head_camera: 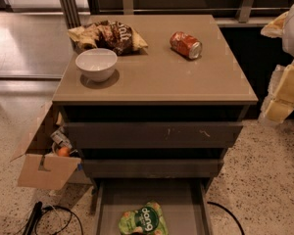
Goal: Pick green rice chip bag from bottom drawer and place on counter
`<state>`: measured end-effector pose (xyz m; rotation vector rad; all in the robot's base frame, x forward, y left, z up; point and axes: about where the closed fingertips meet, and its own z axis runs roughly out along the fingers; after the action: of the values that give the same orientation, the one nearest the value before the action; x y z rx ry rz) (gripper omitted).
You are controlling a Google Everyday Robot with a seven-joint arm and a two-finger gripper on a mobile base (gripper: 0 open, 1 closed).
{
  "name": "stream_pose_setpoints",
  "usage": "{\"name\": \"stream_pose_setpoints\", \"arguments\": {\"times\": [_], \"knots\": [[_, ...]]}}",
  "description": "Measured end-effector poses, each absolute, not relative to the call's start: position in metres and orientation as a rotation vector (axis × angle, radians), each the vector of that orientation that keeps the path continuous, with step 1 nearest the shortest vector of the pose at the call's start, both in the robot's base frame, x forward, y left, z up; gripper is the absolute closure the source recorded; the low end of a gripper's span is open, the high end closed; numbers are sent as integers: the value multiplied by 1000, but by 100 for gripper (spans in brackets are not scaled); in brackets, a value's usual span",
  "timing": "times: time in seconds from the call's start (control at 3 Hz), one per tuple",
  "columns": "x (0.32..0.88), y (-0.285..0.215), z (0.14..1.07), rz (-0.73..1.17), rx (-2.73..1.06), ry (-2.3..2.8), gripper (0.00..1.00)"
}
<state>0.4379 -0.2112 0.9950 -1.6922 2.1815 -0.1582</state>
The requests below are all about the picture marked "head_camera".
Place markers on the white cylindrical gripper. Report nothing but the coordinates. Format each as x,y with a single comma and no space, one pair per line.
281,104

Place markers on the green rice chip bag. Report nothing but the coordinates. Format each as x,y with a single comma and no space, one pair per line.
148,220

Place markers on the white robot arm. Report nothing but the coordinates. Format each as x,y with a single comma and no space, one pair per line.
287,46

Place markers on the grey drawer cabinet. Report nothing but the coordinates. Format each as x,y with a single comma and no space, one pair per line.
159,85

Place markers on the brown crumpled chip bag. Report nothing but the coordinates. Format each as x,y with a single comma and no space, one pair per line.
113,35

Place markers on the open bottom grey drawer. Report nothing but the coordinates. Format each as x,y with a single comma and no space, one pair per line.
182,201

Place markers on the top grey drawer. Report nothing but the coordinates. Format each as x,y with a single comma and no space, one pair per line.
130,135

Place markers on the middle grey drawer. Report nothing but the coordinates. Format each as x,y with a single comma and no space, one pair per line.
152,168

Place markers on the orange soda can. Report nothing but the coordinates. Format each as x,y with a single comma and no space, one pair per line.
186,45

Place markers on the white ceramic bowl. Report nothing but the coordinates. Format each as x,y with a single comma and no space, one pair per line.
97,64

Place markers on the white packet in box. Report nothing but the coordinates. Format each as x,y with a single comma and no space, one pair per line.
61,139

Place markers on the orange fruit in box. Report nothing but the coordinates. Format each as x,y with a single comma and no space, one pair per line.
64,152

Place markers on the open cardboard box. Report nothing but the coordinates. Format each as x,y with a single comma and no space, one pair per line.
42,167

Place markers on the black bar on floor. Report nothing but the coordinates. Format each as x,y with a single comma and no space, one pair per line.
34,216

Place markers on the metal railing frame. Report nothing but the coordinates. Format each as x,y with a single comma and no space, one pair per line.
227,12

